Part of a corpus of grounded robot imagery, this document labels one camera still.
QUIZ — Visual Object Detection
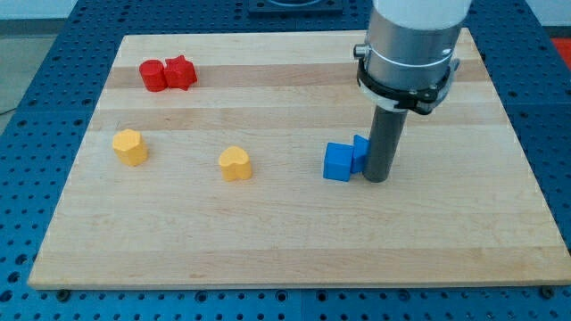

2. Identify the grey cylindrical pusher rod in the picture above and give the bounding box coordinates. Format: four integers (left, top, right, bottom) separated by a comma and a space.
362, 106, 407, 183

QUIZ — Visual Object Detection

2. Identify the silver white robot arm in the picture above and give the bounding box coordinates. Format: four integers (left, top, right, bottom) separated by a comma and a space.
353, 0, 472, 183

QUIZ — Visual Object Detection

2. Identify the yellow heart block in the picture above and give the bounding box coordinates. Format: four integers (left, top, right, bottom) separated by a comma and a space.
219, 145, 252, 181

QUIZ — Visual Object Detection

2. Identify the yellow hexagon block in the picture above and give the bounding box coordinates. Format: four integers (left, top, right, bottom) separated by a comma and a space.
112, 129, 148, 167

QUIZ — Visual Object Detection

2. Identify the blue block behind rod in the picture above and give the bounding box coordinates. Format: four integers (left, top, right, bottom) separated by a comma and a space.
351, 135, 369, 174

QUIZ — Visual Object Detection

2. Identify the blue cube block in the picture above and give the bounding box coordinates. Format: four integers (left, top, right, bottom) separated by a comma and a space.
323, 142, 353, 182

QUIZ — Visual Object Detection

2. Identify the light wooden board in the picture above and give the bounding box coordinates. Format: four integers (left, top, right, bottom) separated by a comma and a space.
29, 30, 570, 290

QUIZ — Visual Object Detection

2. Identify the red star block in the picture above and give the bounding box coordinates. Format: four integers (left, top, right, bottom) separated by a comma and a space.
164, 55, 198, 91

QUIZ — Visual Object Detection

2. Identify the red cylinder block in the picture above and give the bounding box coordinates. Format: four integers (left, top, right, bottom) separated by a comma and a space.
138, 60, 167, 92

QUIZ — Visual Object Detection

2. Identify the black wrist clamp ring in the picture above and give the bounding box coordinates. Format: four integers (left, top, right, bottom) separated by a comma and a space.
356, 57, 461, 116

